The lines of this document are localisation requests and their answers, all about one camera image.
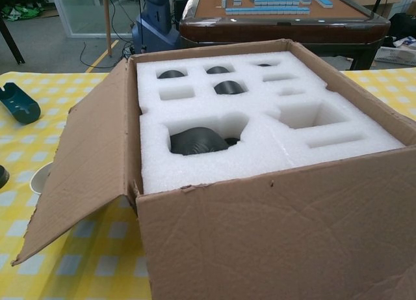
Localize dark wood mahjong table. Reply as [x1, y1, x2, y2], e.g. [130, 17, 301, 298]
[179, 0, 391, 72]

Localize white framed glass partition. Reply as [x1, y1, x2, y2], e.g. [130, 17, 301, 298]
[48, 0, 137, 39]

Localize white plastic basket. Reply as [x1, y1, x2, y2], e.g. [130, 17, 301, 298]
[373, 46, 416, 66]

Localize black bag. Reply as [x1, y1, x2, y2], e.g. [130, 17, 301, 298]
[388, 12, 416, 49]

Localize short blue mahjong tile row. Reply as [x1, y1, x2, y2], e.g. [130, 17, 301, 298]
[254, 0, 300, 7]

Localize blue machine base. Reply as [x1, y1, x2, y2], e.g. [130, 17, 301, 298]
[131, 0, 181, 55]

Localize black tangled floor cables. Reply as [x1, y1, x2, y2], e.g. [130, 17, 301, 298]
[112, 38, 137, 59]

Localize black teapot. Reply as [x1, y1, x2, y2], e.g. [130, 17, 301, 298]
[169, 126, 241, 156]

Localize yellow white checkered tablecloth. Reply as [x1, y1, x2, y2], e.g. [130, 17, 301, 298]
[0, 67, 416, 300]

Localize green plants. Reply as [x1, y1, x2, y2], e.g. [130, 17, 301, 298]
[0, 0, 49, 21]

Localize brown cardboard box red tape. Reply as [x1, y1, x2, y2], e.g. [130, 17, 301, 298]
[11, 38, 416, 300]

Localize long blue mahjong tile row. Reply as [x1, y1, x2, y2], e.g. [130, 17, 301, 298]
[226, 7, 311, 16]

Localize white foam insert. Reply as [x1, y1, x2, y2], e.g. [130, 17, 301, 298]
[135, 51, 406, 195]

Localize black teacup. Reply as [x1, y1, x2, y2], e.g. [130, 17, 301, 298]
[214, 80, 247, 95]

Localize dark teal plastic holder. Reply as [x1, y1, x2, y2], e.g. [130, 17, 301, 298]
[0, 82, 42, 125]

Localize white paper cup blue flower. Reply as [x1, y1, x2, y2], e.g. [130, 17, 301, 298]
[29, 163, 55, 195]

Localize black table leg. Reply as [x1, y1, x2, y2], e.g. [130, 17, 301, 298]
[0, 18, 26, 65]

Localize wooden pole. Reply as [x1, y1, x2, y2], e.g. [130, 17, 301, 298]
[102, 0, 114, 58]

